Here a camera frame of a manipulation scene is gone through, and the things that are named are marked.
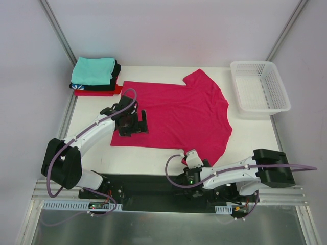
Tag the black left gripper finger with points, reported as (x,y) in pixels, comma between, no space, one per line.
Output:
(125,133)
(143,124)

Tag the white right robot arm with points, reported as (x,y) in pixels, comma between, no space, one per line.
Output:
(237,182)

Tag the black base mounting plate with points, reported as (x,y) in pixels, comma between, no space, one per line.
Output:
(154,193)

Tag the red folded t shirt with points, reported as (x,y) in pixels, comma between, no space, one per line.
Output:
(80,92)

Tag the right aluminium corner post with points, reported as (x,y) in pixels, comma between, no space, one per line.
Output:
(300,6)

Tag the left white cable duct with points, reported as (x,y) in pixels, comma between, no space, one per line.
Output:
(81,206)

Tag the pink t shirt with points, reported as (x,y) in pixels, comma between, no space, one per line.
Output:
(192,116)

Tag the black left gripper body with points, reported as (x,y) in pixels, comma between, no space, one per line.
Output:
(138,125)

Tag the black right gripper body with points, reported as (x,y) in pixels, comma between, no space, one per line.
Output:
(186,162)

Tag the white cable duct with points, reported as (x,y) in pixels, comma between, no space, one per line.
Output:
(224,210)
(81,206)

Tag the left aluminium corner post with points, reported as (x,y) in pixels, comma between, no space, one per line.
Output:
(58,31)

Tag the aluminium frame rail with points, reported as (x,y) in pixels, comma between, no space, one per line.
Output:
(293,196)

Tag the right white cable duct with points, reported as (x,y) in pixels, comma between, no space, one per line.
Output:
(224,210)

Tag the aluminium corner post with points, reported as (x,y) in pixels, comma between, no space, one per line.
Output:
(58,31)
(300,6)

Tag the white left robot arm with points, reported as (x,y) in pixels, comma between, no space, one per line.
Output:
(63,158)

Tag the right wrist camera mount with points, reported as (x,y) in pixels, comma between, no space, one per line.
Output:
(192,159)

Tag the white plastic laundry basket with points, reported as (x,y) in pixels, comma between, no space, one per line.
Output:
(258,88)

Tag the black folded t shirt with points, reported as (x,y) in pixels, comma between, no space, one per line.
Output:
(107,87)

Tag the teal folded t shirt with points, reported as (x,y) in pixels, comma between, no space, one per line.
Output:
(93,72)

